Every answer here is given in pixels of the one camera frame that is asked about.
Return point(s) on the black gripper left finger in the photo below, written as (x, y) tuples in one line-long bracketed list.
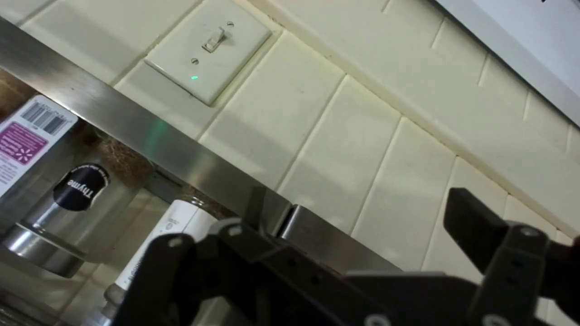
[(199, 272)]

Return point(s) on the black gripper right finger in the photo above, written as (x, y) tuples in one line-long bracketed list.
[(513, 265)]

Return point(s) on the white spice bottle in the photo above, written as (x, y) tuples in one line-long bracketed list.
[(172, 227)]

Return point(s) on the pink label spice bottle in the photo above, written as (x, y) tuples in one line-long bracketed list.
[(27, 145)]

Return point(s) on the black label steel jar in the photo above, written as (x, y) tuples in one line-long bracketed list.
[(78, 187)]

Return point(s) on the steel wall spice rack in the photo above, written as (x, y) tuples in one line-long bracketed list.
[(120, 114)]

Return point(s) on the cream wall light switch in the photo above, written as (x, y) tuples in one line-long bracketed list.
[(199, 60)]

